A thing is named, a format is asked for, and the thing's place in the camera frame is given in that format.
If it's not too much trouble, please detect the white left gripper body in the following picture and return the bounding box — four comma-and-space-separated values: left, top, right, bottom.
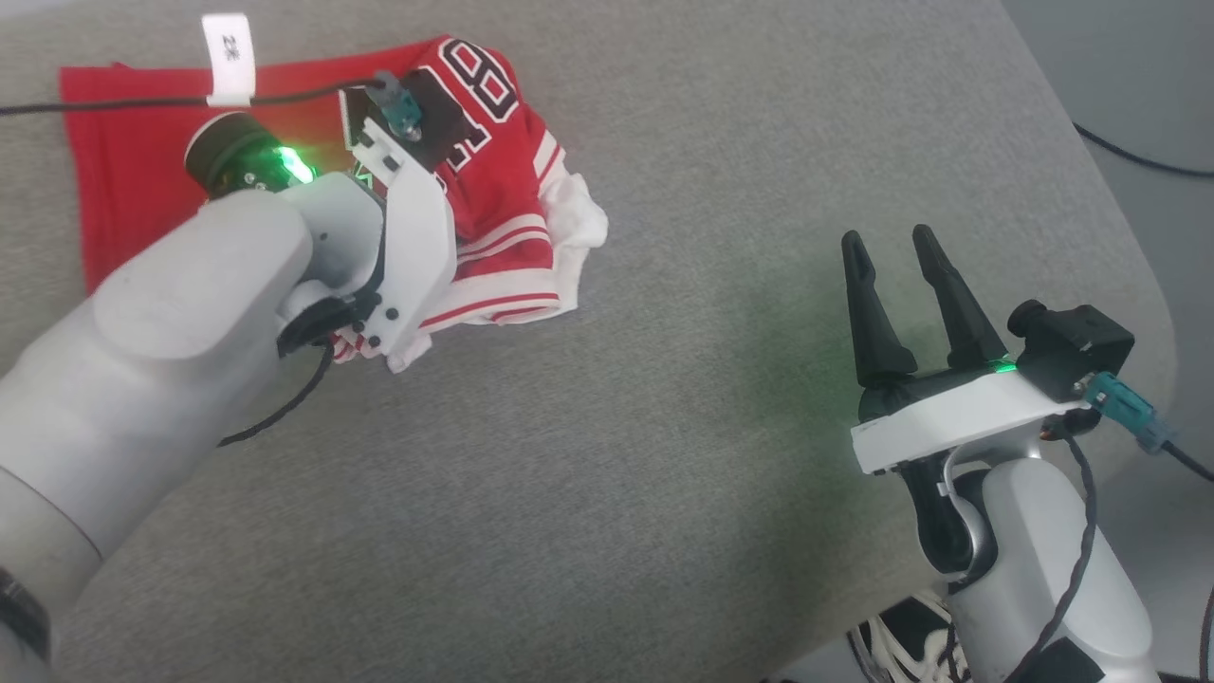
185, 85, 459, 360

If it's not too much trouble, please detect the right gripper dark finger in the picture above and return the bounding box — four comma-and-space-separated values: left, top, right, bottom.
840, 230, 919, 388
911, 224, 1009, 373

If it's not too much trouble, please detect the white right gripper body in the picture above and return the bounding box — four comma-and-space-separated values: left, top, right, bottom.
850, 363, 1094, 476

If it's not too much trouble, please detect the red white baseball jersey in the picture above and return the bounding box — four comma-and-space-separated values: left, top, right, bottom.
59, 35, 609, 374

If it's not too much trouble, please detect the black white sneaker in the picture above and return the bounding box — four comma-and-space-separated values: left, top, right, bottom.
846, 590, 970, 683

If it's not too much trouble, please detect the teal left camera connector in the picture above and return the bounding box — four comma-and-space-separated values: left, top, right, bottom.
373, 71, 424, 141

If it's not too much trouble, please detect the teal camera connector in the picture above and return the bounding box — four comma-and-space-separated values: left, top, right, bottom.
1079, 371, 1178, 454
373, 71, 424, 141

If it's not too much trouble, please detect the teal right camera connector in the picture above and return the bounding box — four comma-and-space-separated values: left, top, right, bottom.
1079, 371, 1178, 454

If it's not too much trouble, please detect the braided black right gripper cable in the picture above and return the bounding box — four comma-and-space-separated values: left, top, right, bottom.
1003, 429, 1099, 683

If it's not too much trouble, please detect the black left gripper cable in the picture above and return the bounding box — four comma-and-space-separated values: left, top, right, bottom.
217, 340, 337, 448

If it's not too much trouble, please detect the black floor cable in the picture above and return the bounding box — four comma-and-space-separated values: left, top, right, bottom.
1072, 121, 1214, 179

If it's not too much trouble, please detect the thin black right camera cable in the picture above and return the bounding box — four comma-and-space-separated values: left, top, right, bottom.
1162, 442, 1214, 483

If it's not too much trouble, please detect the thin black camera cable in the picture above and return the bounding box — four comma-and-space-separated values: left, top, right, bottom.
1162, 442, 1214, 483
0, 80, 385, 118

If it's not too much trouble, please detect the white paper cable label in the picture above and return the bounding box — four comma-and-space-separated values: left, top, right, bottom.
201, 12, 257, 108

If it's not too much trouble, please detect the thin black left camera cable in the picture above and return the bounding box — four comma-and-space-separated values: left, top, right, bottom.
0, 80, 385, 118

